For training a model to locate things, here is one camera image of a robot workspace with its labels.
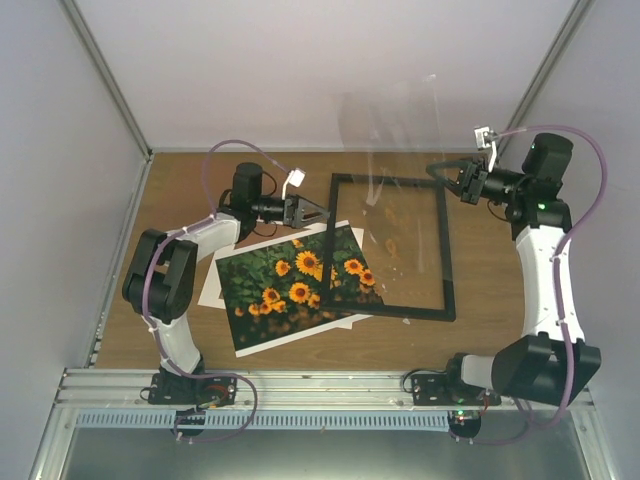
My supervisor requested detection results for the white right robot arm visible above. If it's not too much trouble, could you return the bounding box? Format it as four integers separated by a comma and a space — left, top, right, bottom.
426, 132, 601, 408

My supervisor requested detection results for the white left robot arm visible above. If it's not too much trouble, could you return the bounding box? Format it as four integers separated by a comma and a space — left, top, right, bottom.
122, 162, 329, 404

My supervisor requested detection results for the clear acrylic sheet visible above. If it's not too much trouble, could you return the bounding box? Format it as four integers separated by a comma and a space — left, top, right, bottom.
337, 73, 441, 279

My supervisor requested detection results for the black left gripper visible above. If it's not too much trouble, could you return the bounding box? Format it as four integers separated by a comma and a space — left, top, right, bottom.
252, 194, 329, 230

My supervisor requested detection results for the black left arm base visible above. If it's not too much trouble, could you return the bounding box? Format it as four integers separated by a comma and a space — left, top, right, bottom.
139, 369, 237, 409

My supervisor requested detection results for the sunflower photo print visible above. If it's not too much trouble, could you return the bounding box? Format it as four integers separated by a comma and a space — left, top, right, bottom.
216, 230, 356, 358

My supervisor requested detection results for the grey slotted cable duct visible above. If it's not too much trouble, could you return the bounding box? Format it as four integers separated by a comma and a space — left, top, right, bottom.
76, 409, 449, 432

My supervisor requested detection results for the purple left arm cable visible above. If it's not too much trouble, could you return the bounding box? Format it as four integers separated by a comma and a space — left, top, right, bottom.
139, 139, 259, 444

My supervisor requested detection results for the black picture frame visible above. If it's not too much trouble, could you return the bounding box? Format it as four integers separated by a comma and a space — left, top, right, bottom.
320, 173, 456, 322

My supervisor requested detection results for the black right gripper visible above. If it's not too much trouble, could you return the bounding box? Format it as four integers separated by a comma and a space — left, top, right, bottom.
425, 155, 527, 206

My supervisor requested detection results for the white photo mat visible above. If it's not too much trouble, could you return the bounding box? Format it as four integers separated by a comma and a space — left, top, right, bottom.
198, 224, 369, 330

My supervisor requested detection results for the aluminium mounting rail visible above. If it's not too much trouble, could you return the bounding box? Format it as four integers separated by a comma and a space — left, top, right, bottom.
54, 367, 596, 409

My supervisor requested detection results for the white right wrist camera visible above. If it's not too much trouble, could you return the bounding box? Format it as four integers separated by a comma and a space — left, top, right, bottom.
474, 126, 498, 173

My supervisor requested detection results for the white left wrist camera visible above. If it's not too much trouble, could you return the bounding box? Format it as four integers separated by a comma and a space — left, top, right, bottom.
281, 168, 306, 199

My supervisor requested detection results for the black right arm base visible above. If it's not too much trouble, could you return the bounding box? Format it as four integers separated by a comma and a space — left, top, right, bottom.
400, 369, 502, 408

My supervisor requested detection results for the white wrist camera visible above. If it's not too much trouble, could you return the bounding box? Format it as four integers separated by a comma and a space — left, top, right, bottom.
281, 168, 306, 199
474, 126, 498, 173

